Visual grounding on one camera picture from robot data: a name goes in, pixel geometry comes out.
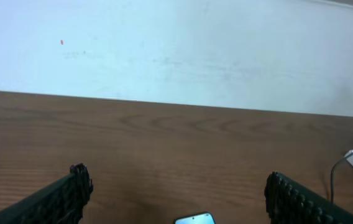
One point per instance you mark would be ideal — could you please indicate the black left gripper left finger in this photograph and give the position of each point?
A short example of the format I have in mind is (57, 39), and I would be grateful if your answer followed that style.
(62, 201)

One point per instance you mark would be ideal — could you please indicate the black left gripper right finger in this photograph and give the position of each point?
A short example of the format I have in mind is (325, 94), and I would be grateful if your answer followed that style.
(289, 202)

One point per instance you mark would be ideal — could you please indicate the blue Galaxy smartphone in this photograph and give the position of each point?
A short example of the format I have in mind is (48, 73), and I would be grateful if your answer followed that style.
(199, 218)

